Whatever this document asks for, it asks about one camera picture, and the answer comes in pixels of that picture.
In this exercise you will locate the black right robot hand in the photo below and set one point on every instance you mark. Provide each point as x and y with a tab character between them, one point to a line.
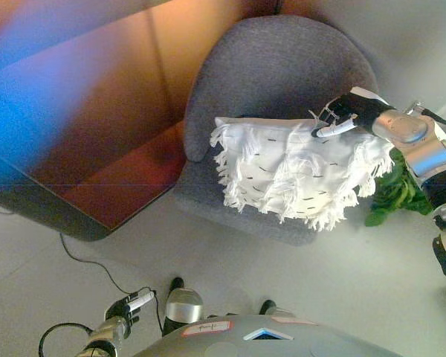
357	109

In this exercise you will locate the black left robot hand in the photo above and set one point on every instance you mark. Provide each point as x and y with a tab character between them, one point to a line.
122	310

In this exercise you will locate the white fringed pillow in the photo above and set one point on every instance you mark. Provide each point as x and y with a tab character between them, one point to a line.
293	175

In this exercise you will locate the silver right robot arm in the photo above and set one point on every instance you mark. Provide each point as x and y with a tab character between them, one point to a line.
431	156

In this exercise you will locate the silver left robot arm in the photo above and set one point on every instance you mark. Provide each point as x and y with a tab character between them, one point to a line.
106	338

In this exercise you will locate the silver left robot leg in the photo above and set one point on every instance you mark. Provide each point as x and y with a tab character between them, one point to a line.
182	308

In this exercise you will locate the silver robot leg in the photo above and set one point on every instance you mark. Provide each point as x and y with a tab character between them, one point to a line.
182	308
278	310

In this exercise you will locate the grey fabric armchair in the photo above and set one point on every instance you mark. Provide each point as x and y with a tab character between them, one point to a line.
278	67

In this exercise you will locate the green leafy plant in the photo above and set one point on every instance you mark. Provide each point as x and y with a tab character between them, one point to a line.
394	201

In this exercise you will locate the grey robot torso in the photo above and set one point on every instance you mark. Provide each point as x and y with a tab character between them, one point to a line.
264	340

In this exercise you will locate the silver right robot leg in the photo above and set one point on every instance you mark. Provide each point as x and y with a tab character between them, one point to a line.
278	310

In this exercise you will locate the brown wooden cabinet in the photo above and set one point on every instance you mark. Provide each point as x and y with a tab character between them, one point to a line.
96	130

